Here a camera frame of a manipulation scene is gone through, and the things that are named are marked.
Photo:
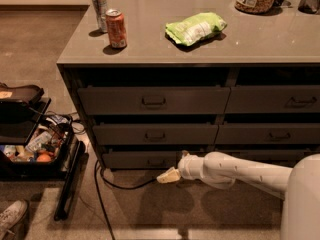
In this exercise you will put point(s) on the dark object top right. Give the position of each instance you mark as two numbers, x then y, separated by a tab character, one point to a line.
309	6

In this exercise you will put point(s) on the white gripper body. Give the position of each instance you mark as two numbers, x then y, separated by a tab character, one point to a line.
185	167

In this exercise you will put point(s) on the black bin of groceries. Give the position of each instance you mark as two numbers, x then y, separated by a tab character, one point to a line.
52	137

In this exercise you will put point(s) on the black tray on cart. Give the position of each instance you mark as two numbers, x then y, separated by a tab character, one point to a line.
26	96

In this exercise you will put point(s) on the white sneaker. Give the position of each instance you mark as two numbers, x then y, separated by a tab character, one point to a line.
10	218

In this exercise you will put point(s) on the grey drawer cabinet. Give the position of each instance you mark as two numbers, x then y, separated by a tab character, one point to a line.
281	48

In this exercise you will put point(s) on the silver soda can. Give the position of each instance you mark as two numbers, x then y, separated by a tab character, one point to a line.
100	7

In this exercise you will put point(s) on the black cart frame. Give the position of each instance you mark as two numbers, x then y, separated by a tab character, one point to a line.
17	125

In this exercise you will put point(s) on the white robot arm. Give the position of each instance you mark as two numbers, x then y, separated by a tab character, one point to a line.
298	187

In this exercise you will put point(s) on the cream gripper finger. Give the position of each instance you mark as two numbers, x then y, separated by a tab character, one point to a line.
171	175

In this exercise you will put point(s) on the orange fruit in bin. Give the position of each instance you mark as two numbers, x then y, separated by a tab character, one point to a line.
43	158

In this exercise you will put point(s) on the green chip bag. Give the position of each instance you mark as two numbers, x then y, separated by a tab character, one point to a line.
195	28

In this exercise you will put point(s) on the orange soda can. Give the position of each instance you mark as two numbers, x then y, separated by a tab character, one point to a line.
116	28

